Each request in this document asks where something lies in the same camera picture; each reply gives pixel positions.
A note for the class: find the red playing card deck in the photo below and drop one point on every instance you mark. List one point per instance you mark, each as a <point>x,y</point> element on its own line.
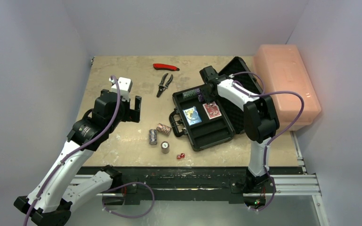
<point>212,110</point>

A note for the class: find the purple 500 chip stack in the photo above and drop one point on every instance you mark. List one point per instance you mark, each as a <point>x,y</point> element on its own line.
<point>201,98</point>

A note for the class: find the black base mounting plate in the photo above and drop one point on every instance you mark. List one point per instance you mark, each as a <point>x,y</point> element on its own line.
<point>225,184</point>

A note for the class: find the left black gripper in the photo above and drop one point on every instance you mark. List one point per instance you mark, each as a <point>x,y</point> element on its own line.
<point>131,115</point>

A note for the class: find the green blue chip stack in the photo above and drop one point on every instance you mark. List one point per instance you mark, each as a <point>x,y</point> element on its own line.
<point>188,94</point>

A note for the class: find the orange blue chip stack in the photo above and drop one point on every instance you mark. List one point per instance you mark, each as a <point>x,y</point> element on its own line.
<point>152,136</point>
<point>164,129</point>

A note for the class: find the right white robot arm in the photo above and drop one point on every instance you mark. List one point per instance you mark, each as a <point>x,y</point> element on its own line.
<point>259,118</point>

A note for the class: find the red utility knife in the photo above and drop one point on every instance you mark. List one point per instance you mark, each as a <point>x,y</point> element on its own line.
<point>166,67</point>

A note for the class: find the black poker set case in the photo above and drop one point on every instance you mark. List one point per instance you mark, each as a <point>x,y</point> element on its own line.
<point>209,132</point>

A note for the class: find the black grey pliers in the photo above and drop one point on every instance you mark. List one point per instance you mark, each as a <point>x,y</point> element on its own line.
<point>163,85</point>

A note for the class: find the blue playing card deck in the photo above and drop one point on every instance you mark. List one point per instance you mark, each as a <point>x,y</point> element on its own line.
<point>192,116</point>

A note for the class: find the pink plastic storage bin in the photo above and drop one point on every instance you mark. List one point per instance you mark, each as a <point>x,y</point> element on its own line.
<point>281,68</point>

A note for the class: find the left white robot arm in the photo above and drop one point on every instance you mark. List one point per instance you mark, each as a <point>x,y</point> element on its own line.
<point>52,202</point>

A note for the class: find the brown 100 chip stack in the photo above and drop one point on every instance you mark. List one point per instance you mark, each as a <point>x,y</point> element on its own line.
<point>165,147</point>

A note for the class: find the purple chip stack in case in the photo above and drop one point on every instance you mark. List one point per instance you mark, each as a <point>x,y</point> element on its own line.
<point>198,92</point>

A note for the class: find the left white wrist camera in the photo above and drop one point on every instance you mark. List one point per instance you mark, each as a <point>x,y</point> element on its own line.
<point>125,86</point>

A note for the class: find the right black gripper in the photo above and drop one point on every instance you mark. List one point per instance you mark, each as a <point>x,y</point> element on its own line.
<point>208,89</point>

